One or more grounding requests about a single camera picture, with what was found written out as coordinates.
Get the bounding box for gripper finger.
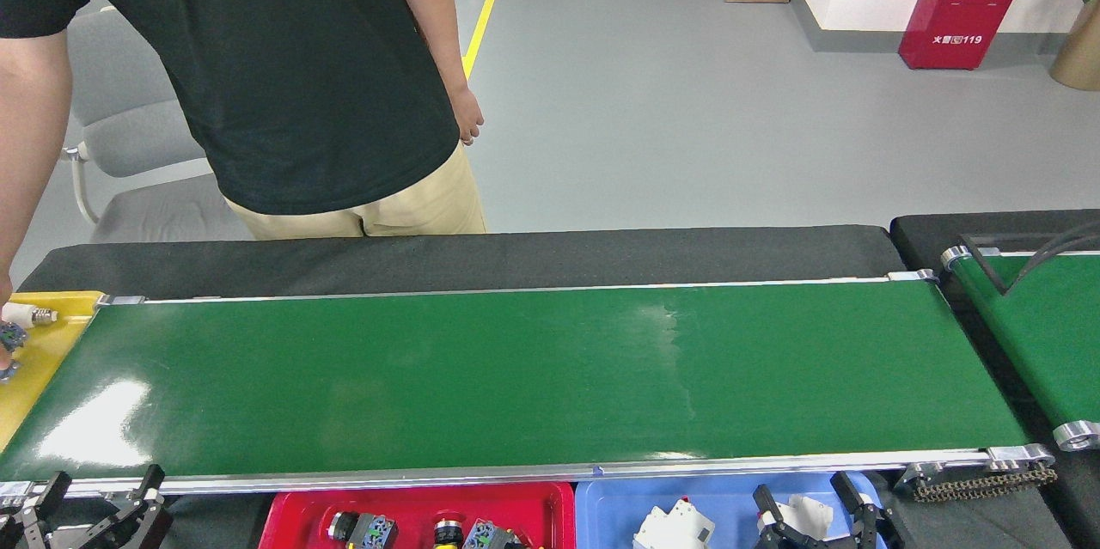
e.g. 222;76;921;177
86;463;174;549
829;472;905;549
0;470;74;549
752;485;815;549

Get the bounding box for white circuit breaker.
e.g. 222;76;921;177
632;499;716;549
761;493;834;537

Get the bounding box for yellow push button switch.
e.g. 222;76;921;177
462;519;525;549

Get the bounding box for red plastic tray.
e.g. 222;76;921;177
258;480;577;549

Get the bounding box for yellow plastic tray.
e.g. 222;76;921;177
0;291;106;451

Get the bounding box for blue plastic tray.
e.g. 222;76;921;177
574;470;895;549

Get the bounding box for short green conveyor belt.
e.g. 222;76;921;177
941;246;1100;453

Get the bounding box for long green conveyor belt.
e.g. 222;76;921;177
0;270;1056;498

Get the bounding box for person's left hand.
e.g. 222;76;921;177
449;85;485;146

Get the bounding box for white light bulb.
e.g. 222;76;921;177
0;302;59;331

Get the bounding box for grey padded chair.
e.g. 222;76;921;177
60;3;254;245

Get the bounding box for person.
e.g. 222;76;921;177
0;0;489;309

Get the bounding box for red fire extinguisher box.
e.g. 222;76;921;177
898;0;1041;70

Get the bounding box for tan plant pot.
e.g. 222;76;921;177
1050;0;1100;92

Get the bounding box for black drive chain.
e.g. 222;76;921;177
898;461;1060;504

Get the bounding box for black metal frame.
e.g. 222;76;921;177
958;232;1100;294

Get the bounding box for black cable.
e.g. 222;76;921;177
1004;221;1100;294
1004;224;1100;294

